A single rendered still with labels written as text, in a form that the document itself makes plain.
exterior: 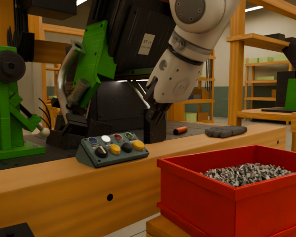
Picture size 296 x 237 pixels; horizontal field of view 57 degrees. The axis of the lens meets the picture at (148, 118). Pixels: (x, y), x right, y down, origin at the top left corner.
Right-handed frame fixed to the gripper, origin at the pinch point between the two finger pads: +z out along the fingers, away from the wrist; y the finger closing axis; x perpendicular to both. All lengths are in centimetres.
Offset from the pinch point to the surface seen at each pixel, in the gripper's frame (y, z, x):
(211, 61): 591, 152, 362
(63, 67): -1.7, 12.6, 40.8
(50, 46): 9, 22, 74
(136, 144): -1.0, 8.9, -0.1
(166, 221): -4.3, 12.6, -18.4
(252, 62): 875, 152, 395
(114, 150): -7.9, 9.0, -0.7
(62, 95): -3.6, 18.3, 33.1
